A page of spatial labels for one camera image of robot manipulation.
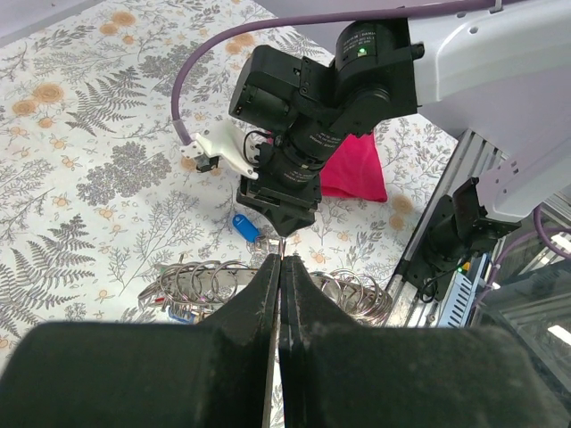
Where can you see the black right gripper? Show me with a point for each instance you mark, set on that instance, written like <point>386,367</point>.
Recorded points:
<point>287,209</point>

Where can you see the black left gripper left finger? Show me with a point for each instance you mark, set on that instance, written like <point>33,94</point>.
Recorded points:
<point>217,373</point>

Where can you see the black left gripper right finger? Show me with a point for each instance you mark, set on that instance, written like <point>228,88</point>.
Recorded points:
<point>338,373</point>

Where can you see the large keyring with many rings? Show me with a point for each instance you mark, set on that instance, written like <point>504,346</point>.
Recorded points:
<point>189,291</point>

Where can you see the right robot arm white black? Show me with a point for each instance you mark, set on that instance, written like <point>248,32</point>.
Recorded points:
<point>383,69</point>

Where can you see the blue key tag with key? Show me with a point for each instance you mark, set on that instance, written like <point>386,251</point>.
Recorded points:
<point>257,241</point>

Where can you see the red folded cloth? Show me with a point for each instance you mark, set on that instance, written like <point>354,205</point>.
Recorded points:
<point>354,171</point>

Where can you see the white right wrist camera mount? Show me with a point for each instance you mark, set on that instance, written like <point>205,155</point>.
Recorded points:
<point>224,141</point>

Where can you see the white slotted cable duct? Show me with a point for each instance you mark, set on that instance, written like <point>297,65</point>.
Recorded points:
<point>458,301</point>

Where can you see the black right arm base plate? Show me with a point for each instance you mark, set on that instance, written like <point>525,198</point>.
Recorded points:
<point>435,253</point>

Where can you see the aluminium front rail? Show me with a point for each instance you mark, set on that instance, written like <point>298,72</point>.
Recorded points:
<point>472,157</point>

